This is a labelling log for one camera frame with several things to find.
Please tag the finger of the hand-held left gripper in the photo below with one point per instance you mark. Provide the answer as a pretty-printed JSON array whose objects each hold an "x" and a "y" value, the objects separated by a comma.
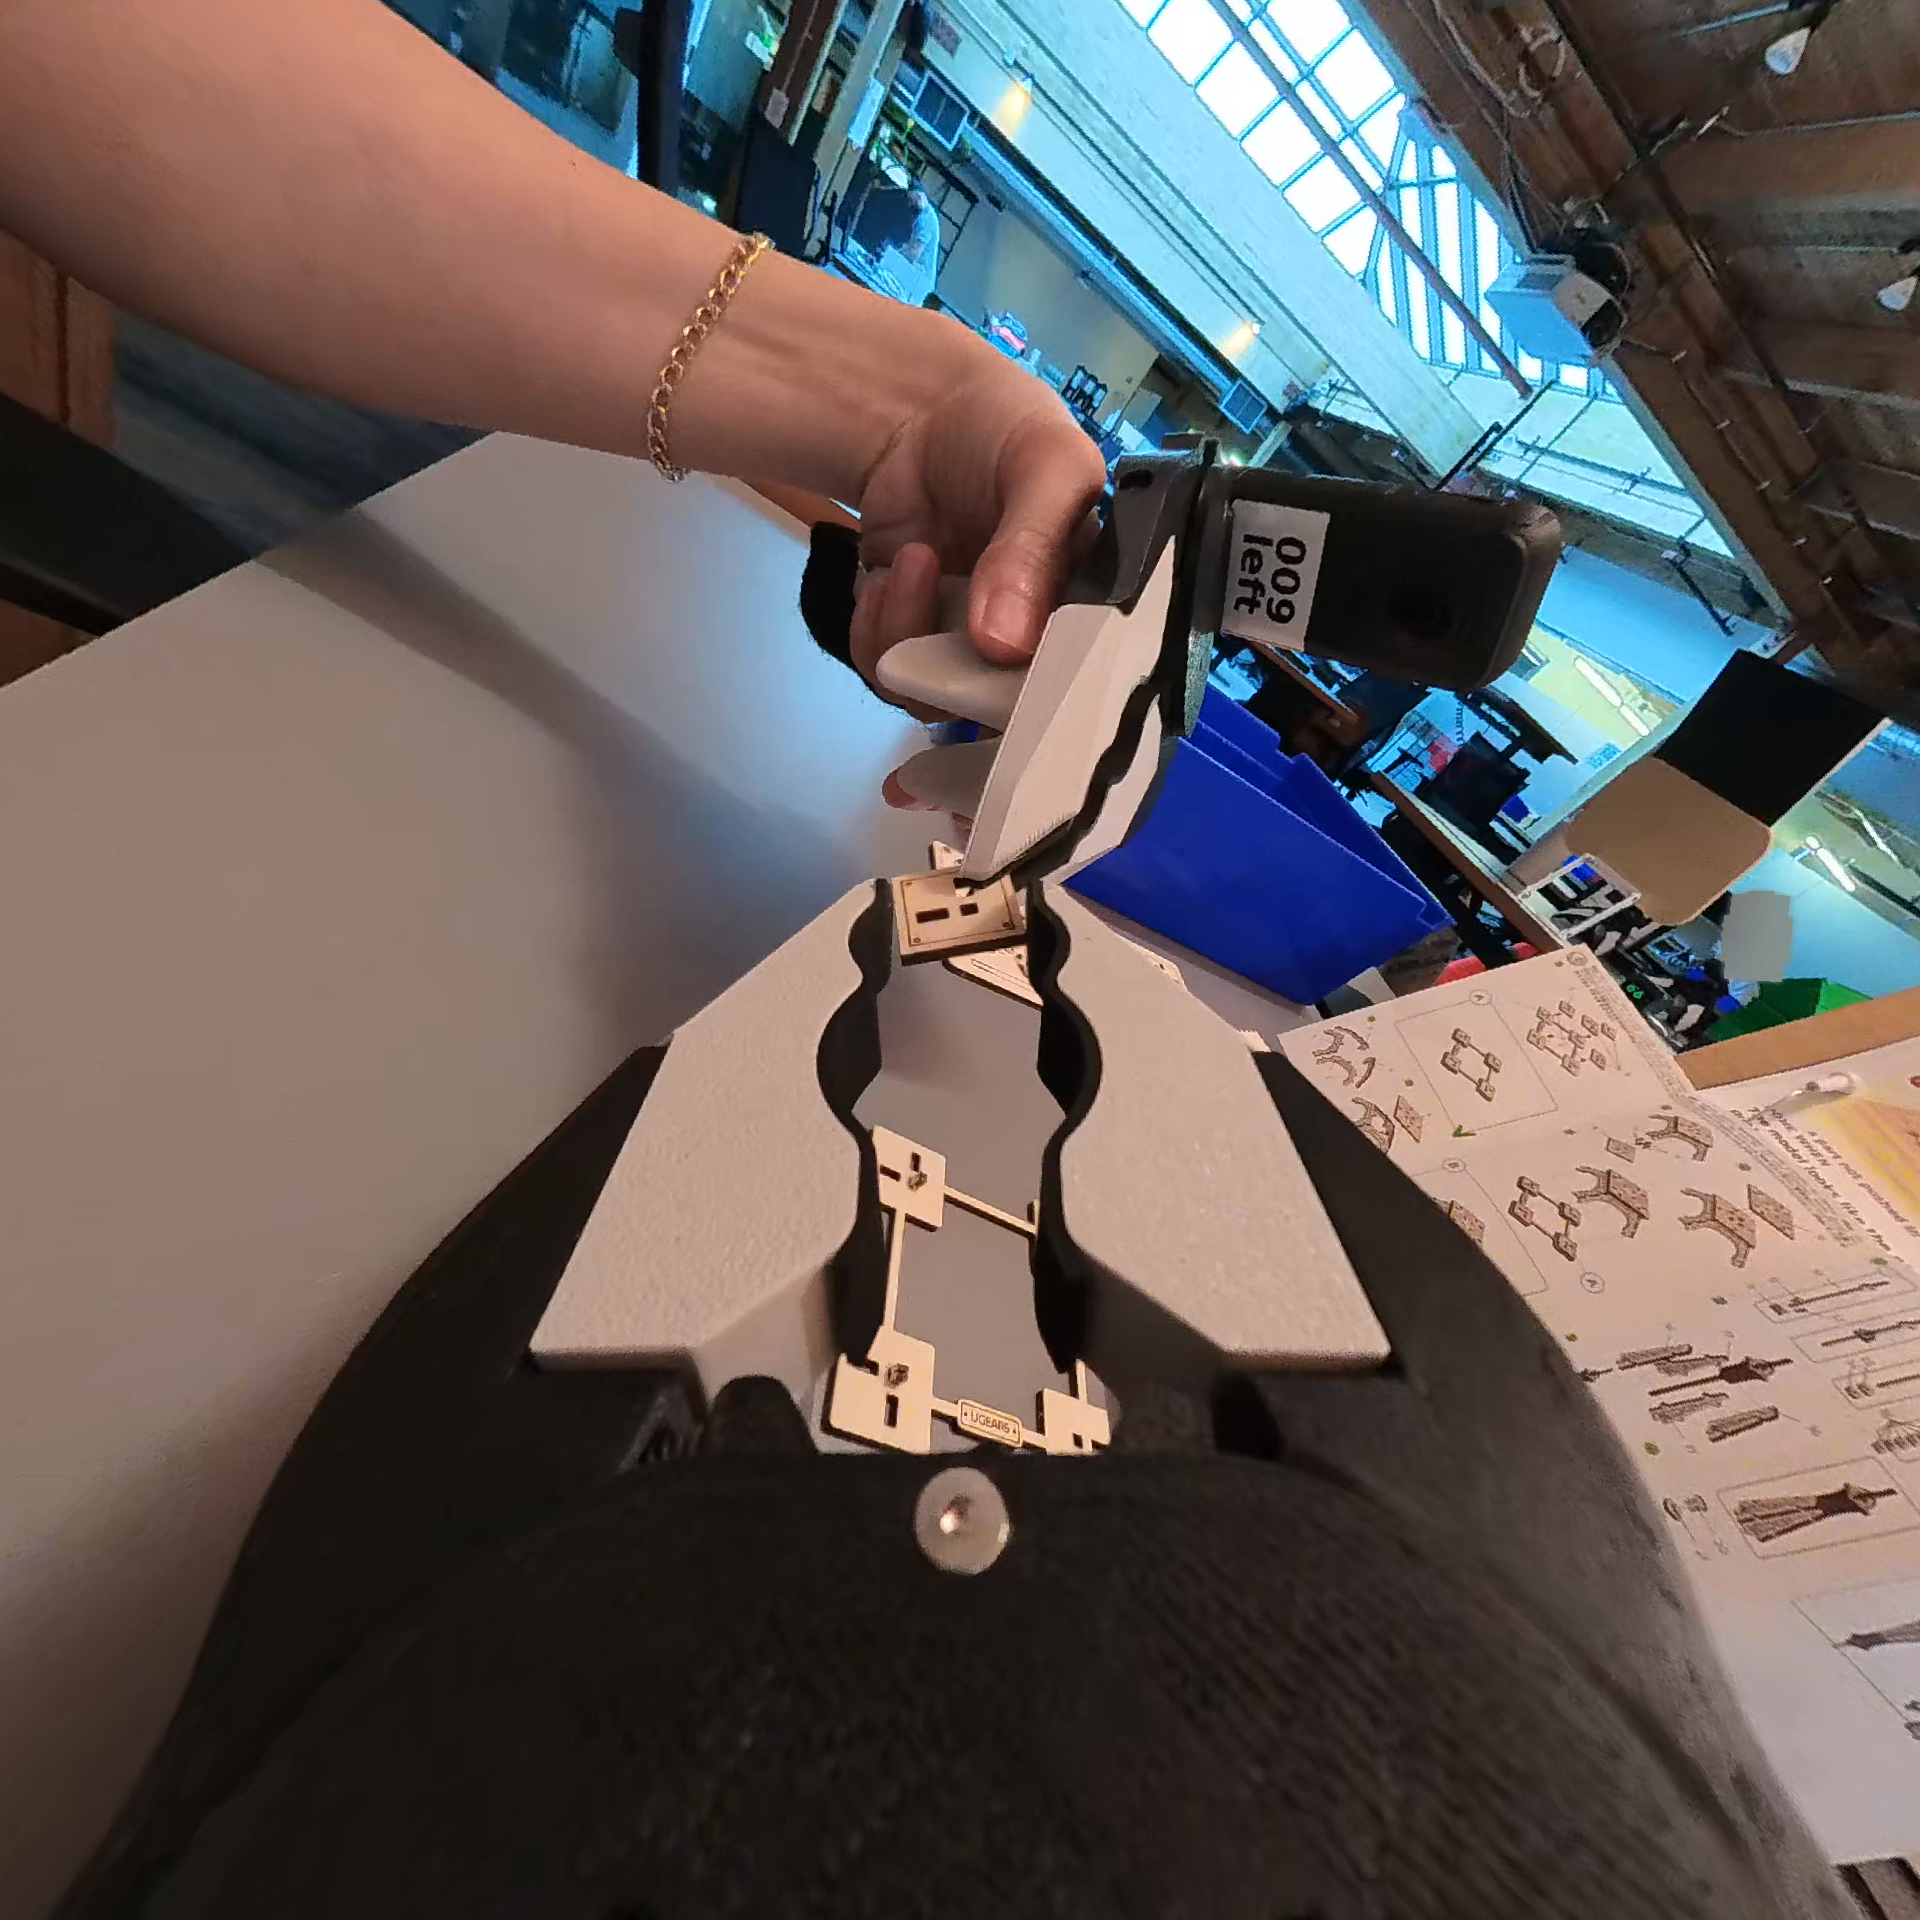
[
  {"x": 1072, "y": 721},
  {"x": 1133, "y": 794}
]

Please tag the grey desk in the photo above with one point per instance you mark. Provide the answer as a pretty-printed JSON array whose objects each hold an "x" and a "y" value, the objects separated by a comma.
[{"x": 300, "y": 900}]

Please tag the person's left forearm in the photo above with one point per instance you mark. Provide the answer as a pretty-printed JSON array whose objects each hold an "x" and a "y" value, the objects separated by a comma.
[{"x": 375, "y": 194}]

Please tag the black panel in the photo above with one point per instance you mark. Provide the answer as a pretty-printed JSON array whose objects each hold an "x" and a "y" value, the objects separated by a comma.
[{"x": 1753, "y": 721}]

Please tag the blue plastic bin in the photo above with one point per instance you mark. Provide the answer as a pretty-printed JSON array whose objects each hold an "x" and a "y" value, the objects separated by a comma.
[{"x": 1260, "y": 888}]

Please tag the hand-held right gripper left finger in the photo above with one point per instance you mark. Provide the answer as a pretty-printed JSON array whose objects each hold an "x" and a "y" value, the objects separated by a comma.
[{"x": 707, "y": 1200}]

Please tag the white assembly instruction booklet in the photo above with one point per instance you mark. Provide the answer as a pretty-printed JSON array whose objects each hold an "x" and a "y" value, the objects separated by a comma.
[{"x": 1499, "y": 1078}]

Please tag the yellow printed instruction sheet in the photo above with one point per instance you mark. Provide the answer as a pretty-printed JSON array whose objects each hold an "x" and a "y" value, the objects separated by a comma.
[{"x": 1876, "y": 1154}]

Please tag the wooden square base frame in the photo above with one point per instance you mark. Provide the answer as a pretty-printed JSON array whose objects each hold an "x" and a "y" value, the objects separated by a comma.
[{"x": 855, "y": 1397}]

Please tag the person's left hand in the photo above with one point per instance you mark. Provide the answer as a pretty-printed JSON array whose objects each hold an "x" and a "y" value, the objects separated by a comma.
[{"x": 961, "y": 451}]

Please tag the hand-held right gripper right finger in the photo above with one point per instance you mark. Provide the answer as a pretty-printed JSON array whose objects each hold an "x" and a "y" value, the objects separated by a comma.
[{"x": 1216, "y": 1200}]

